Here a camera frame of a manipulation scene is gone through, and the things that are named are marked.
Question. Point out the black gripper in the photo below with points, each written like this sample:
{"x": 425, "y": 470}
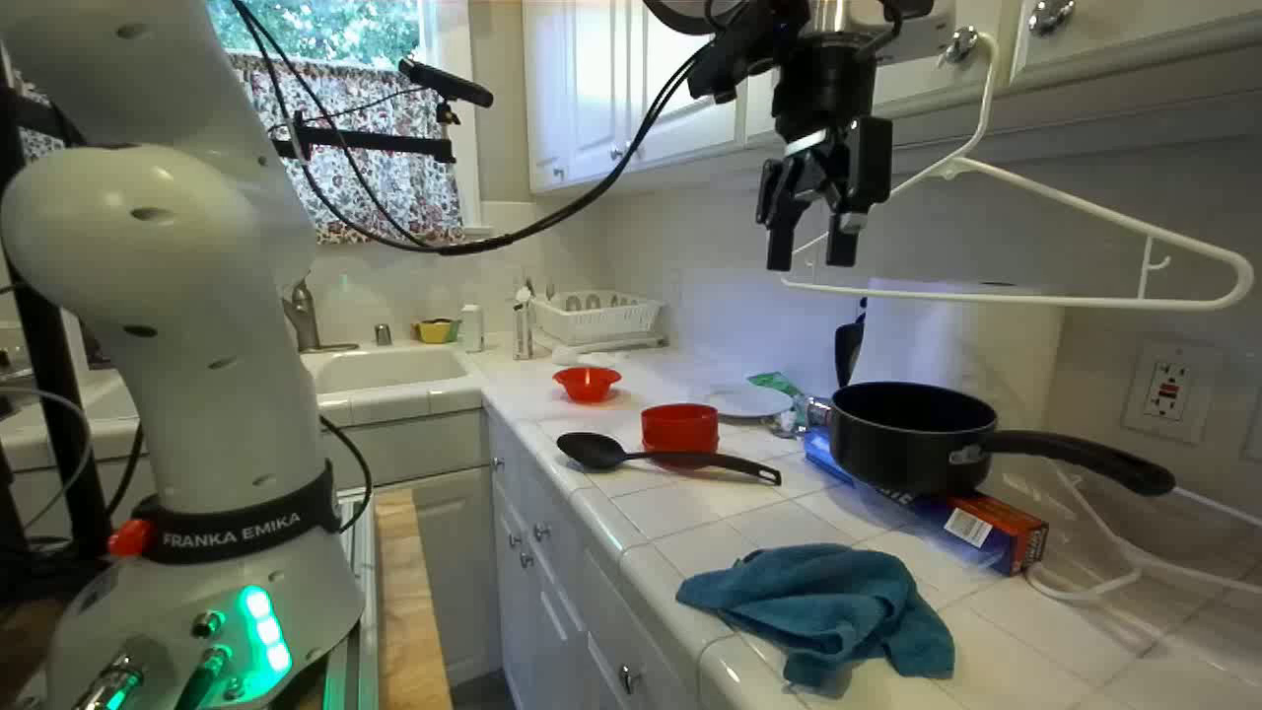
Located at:
{"x": 824, "y": 82}

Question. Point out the blue towel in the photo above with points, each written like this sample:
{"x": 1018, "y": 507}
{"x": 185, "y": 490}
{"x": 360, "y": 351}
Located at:
{"x": 831, "y": 604}

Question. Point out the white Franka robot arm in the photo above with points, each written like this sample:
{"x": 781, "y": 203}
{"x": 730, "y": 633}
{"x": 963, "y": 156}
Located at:
{"x": 173, "y": 261}

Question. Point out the black spatula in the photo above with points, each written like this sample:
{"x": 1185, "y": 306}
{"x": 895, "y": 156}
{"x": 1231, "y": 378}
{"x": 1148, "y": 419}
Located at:
{"x": 850, "y": 344}

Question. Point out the green cloth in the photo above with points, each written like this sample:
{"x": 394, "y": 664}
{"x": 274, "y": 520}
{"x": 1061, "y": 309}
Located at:
{"x": 779, "y": 385}

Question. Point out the silver cabinet knob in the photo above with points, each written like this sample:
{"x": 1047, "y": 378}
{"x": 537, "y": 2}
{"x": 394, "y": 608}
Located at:
{"x": 963, "y": 44}
{"x": 1051, "y": 11}

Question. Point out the white plate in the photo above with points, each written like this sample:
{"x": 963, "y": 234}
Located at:
{"x": 749, "y": 398}

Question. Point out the white upper cabinets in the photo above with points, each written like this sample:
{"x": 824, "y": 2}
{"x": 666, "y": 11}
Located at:
{"x": 592, "y": 92}

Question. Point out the white cabinets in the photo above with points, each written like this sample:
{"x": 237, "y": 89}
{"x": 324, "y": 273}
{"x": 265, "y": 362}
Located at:
{"x": 592, "y": 92}
{"x": 553, "y": 615}

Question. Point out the white dish rack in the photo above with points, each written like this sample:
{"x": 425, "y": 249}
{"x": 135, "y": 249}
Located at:
{"x": 596, "y": 320}

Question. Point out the black saucepan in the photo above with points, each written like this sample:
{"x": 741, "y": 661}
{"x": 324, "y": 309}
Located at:
{"x": 910, "y": 439}

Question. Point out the red measuring cup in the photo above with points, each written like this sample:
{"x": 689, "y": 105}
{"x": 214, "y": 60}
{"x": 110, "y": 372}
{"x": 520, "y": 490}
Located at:
{"x": 679, "y": 430}

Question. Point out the small red bowl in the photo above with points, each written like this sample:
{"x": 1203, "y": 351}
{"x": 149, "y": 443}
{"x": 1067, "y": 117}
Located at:
{"x": 586, "y": 385}

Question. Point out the white soap dispenser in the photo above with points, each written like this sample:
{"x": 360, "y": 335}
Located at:
{"x": 525, "y": 320}

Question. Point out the black plastic spoon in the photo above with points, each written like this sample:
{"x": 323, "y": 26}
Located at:
{"x": 592, "y": 452}

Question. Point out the white bottle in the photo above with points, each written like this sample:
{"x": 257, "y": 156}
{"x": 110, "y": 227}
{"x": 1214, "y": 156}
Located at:
{"x": 473, "y": 328}

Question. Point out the blue and red foil box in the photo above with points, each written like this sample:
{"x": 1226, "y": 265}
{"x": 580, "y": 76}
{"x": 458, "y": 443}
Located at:
{"x": 998, "y": 533}

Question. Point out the small yellow bowl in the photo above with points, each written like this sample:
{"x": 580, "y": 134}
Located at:
{"x": 436, "y": 328}

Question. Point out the floral window curtain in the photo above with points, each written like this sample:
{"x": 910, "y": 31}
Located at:
{"x": 379, "y": 182}

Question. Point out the white kitchen sink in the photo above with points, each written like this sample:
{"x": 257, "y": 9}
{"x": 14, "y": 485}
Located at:
{"x": 388, "y": 366}

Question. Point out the white lower cabinets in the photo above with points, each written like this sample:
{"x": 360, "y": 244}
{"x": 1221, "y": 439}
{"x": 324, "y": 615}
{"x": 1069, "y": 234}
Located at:
{"x": 553, "y": 615}

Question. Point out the window pane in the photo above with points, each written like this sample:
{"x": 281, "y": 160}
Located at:
{"x": 331, "y": 26}

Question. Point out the silver drawer knob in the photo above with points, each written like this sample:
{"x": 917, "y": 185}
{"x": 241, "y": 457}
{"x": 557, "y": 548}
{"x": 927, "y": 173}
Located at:
{"x": 629, "y": 678}

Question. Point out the silver sink faucet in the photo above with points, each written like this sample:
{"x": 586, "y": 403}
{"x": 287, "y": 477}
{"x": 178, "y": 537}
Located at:
{"x": 307, "y": 315}

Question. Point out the black metal stand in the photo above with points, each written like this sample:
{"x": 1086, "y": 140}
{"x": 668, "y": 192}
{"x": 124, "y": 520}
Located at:
{"x": 53, "y": 397}

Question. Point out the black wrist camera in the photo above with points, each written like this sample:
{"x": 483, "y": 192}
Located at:
{"x": 734, "y": 54}

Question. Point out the black tube camera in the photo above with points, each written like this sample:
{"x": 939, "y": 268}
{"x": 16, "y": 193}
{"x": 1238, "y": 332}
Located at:
{"x": 446, "y": 82}

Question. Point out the white wall power outlet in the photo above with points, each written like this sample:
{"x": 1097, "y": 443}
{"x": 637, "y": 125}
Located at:
{"x": 1168, "y": 393}

